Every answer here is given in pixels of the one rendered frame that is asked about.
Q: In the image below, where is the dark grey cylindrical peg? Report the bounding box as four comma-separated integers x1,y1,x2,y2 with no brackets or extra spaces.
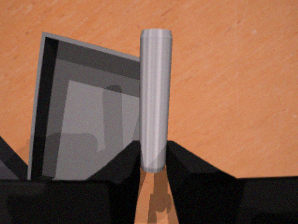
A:
139,29,172,173

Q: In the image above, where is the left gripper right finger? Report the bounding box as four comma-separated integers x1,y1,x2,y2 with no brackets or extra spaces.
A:
166,140,298,224

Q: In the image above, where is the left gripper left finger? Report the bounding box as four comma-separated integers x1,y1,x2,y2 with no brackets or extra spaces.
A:
0,140,141,224

